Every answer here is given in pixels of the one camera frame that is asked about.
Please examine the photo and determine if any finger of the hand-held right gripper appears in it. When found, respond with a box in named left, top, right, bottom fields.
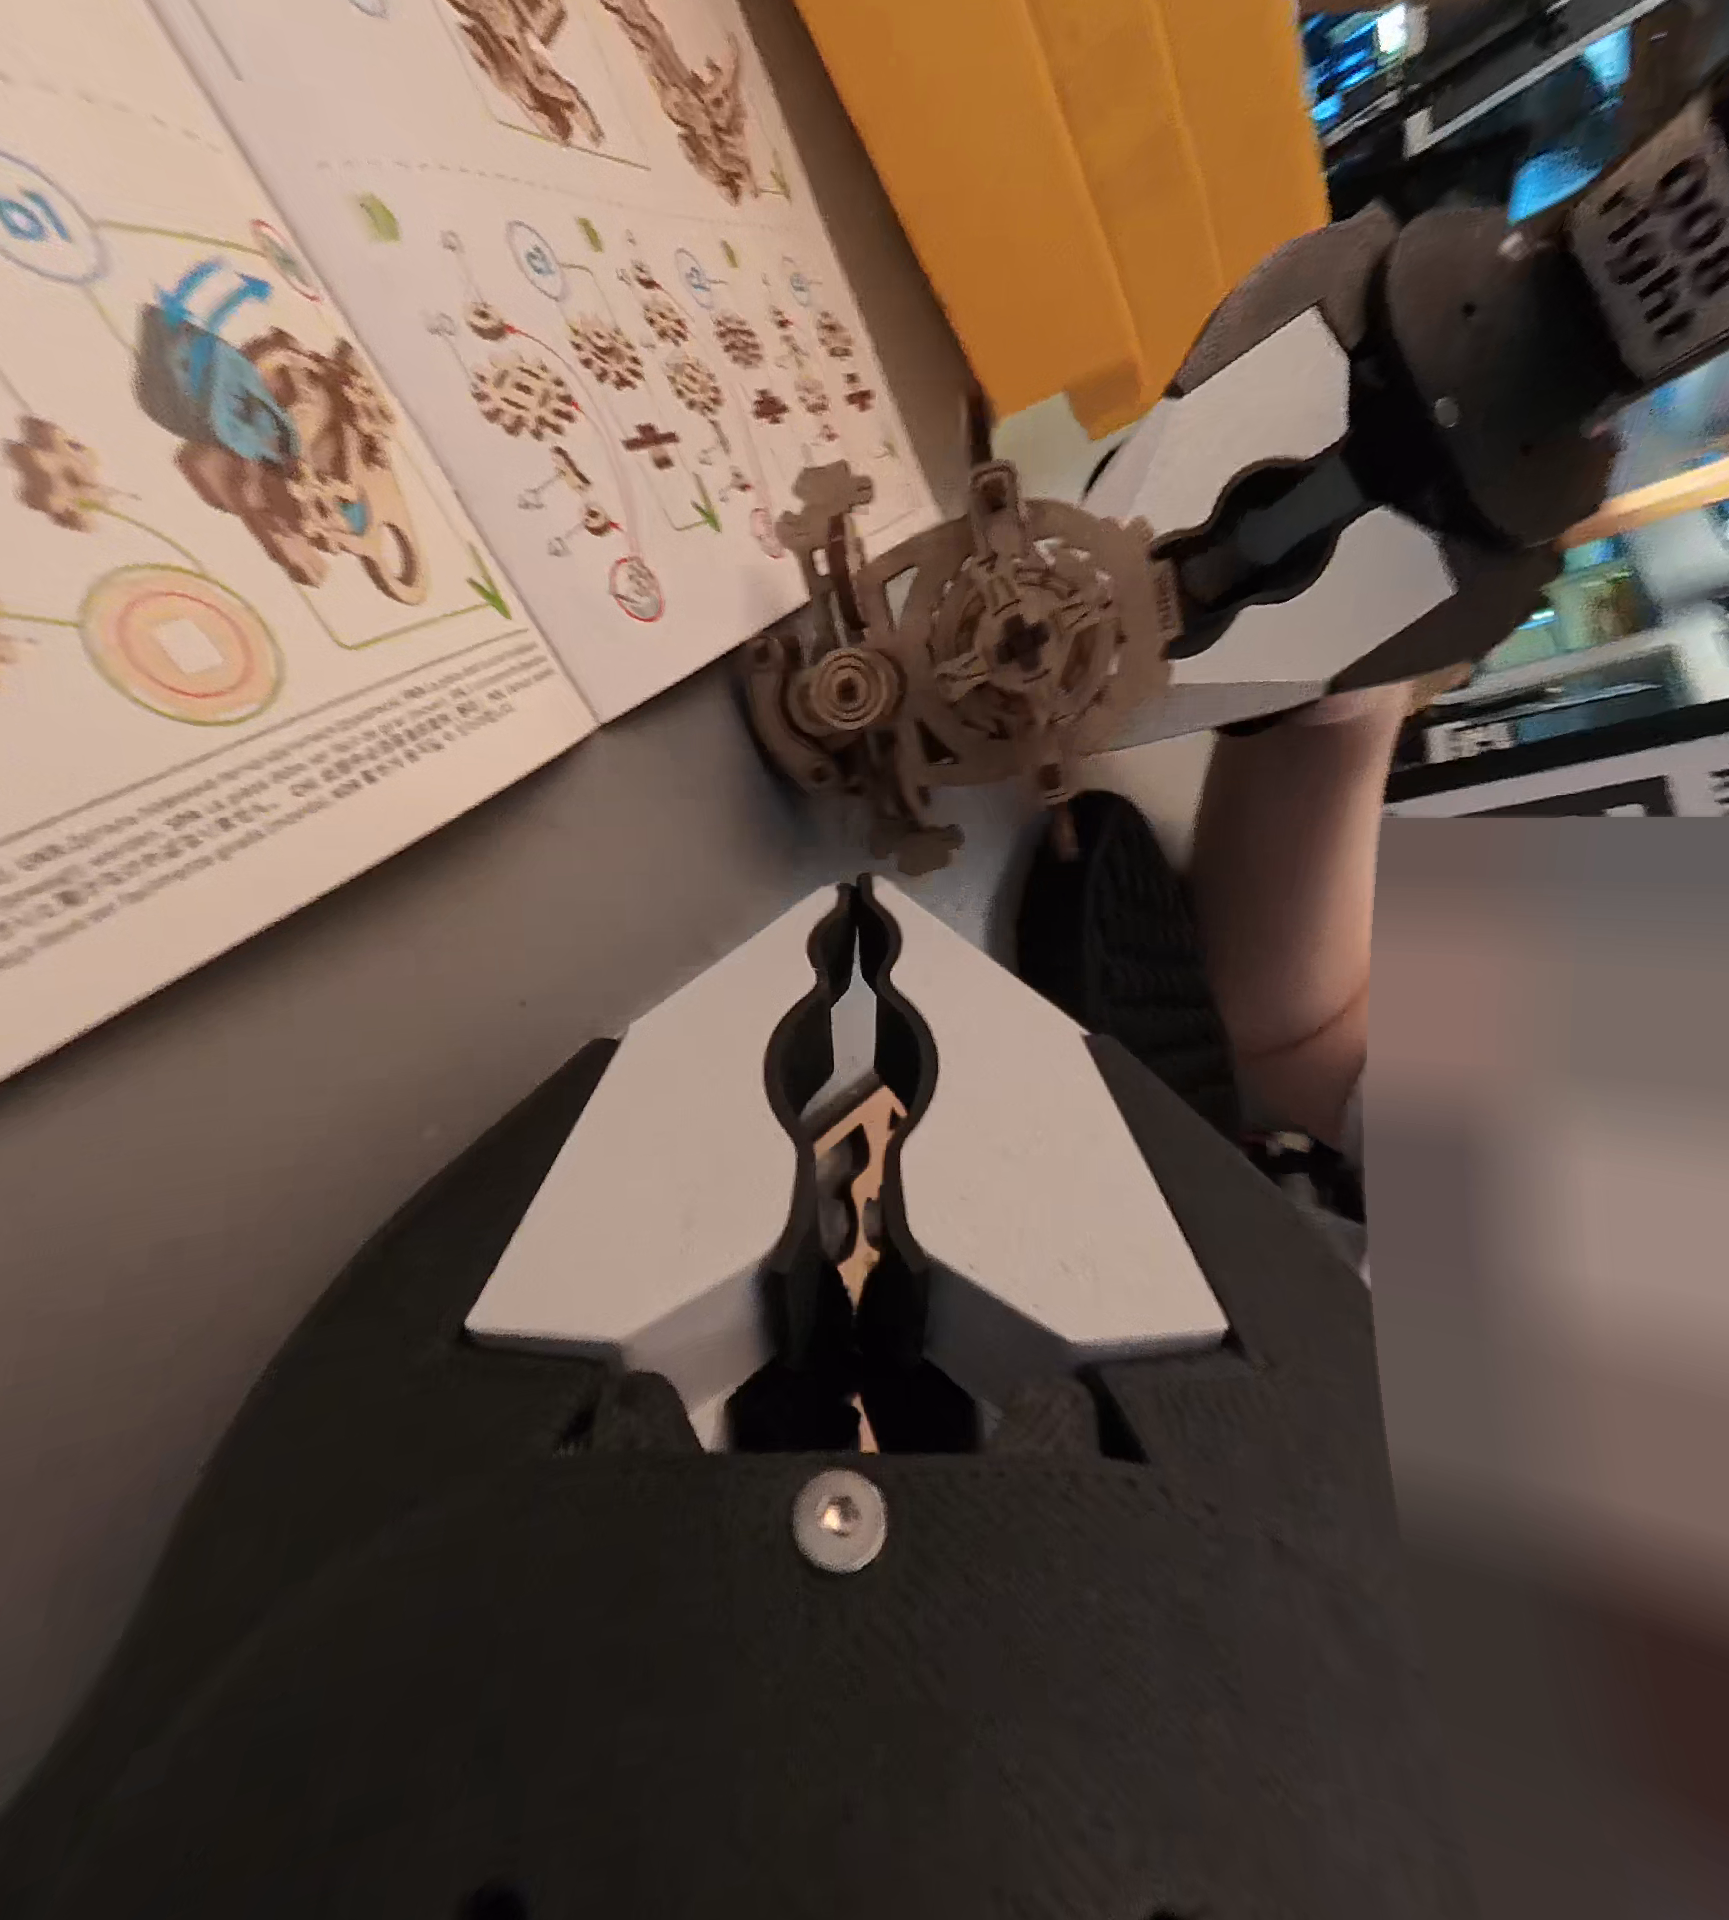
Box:
left=1086, top=304, right=1356, bottom=549
left=1116, top=498, right=1461, bottom=755

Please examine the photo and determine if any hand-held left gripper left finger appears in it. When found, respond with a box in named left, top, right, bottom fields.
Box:
left=463, top=881, right=866, bottom=1355

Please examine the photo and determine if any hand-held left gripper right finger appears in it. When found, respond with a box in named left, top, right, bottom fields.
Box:
left=869, top=874, right=1237, bottom=1362

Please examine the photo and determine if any wooden gear mechanism model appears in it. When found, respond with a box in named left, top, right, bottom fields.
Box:
left=741, top=391, right=1181, bottom=879

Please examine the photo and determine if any person's right forearm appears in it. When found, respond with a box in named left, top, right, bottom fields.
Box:
left=1191, top=703, right=1387, bottom=1149

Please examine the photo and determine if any model instruction booklet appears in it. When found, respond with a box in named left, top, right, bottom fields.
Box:
left=0, top=0, right=944, bottom=1137

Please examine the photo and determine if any perforated wooden part sheet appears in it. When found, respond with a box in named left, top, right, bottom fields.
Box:
left=808, top=1092, right=910, bottom=1453

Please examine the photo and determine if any black textured wrist rest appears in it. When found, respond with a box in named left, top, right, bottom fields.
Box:
left=1016, top=789, right=1244, bottom=1146

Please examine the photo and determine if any yellow plastic bin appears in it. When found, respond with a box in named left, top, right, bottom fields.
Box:
left=792, top=0, right=1331, bottom=440

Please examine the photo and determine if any fiducial marker board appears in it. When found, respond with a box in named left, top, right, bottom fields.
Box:
left=1382, top=689, right=1729, bottom=820

